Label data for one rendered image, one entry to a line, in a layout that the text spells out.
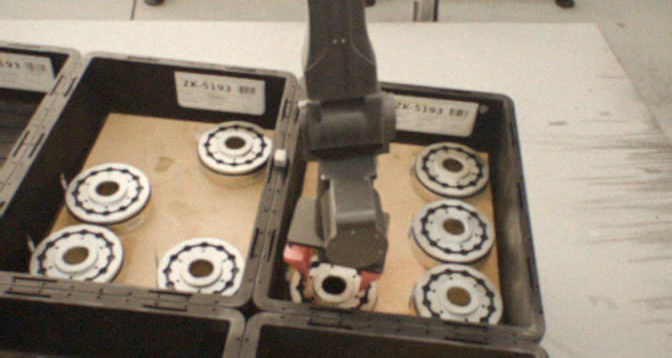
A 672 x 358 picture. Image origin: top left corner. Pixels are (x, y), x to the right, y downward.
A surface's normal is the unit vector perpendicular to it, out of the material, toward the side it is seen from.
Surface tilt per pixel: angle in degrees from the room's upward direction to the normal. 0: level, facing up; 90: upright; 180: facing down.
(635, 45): 0
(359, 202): 8
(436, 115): 90
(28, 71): 90
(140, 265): 0
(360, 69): 83
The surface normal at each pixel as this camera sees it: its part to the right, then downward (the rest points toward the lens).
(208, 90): -0.08, 0.70
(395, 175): 0.07, -0.71
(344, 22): 0.09, 0.61
